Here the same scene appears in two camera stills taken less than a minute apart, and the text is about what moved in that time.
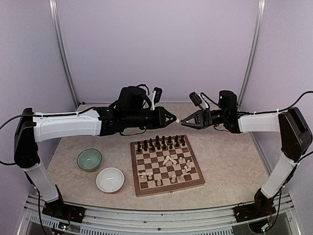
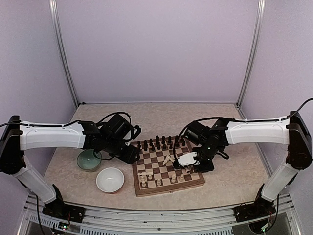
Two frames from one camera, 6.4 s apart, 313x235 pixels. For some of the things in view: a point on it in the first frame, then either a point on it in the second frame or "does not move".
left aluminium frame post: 53,6 does not move
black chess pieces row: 161,145 does not move
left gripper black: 160,121 → 129,156
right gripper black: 203,118 → 209,167
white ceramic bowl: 110,180 does not move
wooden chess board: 164,165 does not move
